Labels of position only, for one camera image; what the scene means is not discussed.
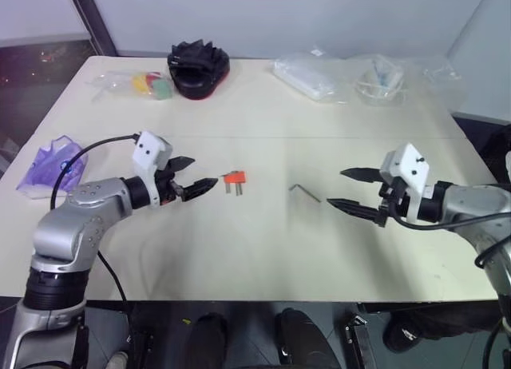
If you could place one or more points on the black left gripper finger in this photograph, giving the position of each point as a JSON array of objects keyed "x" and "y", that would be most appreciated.
[
  {"x": 201, "y": 186},
  {"x": 183, "y": 163}
]

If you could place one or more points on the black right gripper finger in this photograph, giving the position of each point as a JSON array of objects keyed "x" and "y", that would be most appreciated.
[
  {"x": 353, "y": 209},
  {"x": 361, "y": 174}
]

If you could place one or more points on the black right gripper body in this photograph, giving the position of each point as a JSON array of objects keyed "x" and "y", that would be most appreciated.
[{"x": 389, "y": 203}]

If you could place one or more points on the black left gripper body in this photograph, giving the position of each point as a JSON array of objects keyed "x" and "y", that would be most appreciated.
[{"x": 165, "y": 189}]

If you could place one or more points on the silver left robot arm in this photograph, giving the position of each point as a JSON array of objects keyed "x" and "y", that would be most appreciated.
[{"x": 80, "y": 209}]

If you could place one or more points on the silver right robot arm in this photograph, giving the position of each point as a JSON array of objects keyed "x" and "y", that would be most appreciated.
[{"x": 475, "y": 205}]

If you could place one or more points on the clear bag of coloured pieces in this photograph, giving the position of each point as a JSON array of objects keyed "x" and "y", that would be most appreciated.
[{"x": 147, "y": 85}]

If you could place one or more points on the clear bag with small items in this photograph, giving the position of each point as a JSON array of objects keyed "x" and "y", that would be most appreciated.
[{"x": 379, "y": 81}]

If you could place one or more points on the clear bag of white sheets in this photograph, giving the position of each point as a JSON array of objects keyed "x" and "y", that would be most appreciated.
[{"x": 307, "y": 73}]

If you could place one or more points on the purple plastic bag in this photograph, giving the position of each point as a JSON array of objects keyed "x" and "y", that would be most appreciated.
[{"x": 52, "y": 169}]

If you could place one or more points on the crumpled clear plastic wrapper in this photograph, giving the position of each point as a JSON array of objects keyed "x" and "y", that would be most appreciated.
[{"x": 443, "y": 73}]

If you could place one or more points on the white shoe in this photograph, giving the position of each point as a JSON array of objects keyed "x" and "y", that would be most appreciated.
[{"x": 117, "y": 360}]

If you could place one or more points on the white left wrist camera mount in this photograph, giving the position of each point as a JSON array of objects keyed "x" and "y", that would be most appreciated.
[{"x": 148, "y": 149}]

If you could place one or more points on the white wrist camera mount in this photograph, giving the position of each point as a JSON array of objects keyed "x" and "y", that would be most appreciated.
[
  {"x": 148, "y": 149},
  {"x": 411, "y": 165}
]

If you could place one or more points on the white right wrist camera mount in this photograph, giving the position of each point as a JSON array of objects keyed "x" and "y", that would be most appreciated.
[{"x": 411, "y": 165}]

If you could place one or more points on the black metal bracket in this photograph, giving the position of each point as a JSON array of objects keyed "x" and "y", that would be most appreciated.
[{"x": 361, "y": 341}]

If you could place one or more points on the dark window frame post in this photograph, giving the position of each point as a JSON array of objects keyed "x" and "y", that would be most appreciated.
[{"x": 96, "y": 21}]

